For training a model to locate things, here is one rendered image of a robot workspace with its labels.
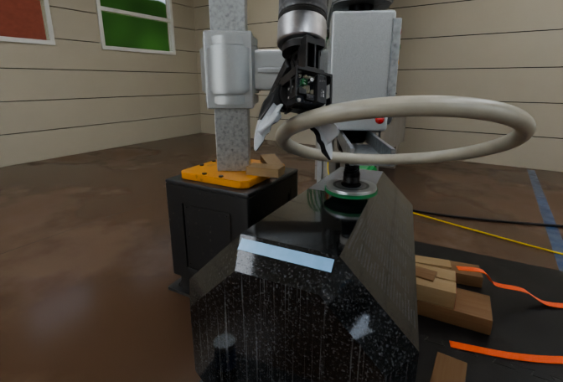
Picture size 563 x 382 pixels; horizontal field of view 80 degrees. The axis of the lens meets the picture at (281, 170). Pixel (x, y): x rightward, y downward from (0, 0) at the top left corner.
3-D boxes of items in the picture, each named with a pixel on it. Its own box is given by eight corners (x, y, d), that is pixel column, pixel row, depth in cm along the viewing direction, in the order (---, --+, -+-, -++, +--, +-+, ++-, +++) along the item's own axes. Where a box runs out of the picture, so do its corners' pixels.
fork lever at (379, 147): (327, 134, 161) (327, 124, 159) (368, 135, 159) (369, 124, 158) (336, 165, 94) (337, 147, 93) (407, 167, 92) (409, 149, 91)
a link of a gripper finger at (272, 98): (254, 112, 57) (283, 79, 60) (250, 115, 58) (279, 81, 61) (274, 131, 58) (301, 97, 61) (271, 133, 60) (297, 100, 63)
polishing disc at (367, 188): (365, 199, 128) (365, 196, 128) (317, 189, 139) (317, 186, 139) (383, 185, 145) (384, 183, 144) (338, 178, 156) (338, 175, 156)
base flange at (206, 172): (177, 178, 201) (177, 170, 199) (227, 161, 242) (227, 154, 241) (245, 189, 178) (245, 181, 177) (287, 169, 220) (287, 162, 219)
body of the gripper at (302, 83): (293, 100, 53) (295, 29, 55) (271, 113, 61) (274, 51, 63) (333, 107, 57) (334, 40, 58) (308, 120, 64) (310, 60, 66)
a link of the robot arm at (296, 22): (270, 29, 64) (313, 42, 68) (269, 54, 63) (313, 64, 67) (291, 3, 56) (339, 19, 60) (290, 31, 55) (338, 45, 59)
